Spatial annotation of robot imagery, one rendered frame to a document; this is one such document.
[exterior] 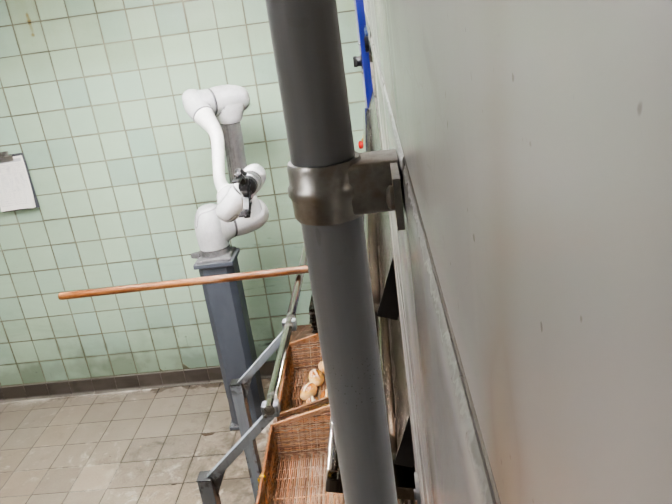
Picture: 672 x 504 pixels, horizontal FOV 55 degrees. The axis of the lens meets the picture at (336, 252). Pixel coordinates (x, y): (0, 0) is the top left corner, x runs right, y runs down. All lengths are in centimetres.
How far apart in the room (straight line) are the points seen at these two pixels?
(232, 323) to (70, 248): 120
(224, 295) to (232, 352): 33
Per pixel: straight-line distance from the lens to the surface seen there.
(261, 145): 364
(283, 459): 253
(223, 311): 342
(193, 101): 314
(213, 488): 195
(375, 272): 102
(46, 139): 400
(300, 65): 17
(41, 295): 436
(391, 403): 116
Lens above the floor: 213
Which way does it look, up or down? 21 degrees down
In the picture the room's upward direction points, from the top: 8 degrees counter-clockwise
